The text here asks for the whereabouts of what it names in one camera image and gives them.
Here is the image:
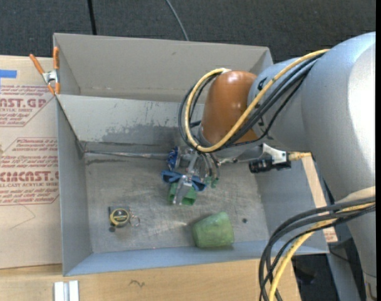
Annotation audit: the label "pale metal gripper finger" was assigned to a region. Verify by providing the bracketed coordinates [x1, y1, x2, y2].
[182, 174, 196, 201]
[172, 176, 185, 206]

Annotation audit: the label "brown cardboard board, red print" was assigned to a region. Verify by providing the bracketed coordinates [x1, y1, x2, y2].
[0, 54, 64, 270]

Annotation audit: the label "yellow and black tape measure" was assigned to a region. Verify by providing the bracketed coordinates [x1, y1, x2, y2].
[108, 206, 141, 233]

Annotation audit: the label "grey metal bin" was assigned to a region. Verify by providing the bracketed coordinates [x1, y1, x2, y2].
[52, 32, 331, 277]

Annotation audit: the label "black cylinder on white bracket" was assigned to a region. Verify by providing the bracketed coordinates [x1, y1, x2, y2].
[248, 142, 313, 174]

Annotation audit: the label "blue sunglasses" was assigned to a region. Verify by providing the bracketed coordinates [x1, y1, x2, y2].
[160, 169, 207, 192]

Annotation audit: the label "green plastic block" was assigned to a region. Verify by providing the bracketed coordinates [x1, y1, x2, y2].
[167, 181, 198, 206]

